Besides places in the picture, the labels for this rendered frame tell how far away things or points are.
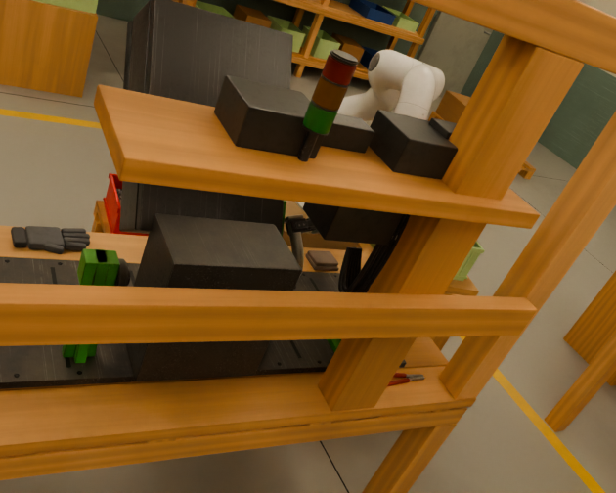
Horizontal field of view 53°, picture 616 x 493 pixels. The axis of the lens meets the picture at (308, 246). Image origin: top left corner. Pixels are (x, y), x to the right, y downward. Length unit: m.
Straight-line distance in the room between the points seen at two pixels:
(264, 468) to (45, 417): 1.36
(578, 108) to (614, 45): 8.22
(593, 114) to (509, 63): 8.19
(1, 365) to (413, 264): 0.89
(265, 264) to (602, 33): 0.79
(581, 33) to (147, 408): 1.15
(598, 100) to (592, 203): 7.84
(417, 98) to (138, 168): 0.96
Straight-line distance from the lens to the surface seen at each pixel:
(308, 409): 1.59
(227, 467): 2.56
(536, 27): 1.20
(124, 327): 1.10
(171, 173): 0.94
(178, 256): 1.27
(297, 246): 1.56
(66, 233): 1.81
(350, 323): 1.30
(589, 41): 1.30
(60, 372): 1.46
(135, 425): 1.41
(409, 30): 8.07
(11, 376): 1.44
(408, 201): 1.16
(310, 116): 1.06
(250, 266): 1.31
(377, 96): 1.95
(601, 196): 1.62
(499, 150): 1.29
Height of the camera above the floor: 1.95
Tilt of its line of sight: 29 degrees down
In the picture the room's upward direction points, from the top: 24 degrees clockwise
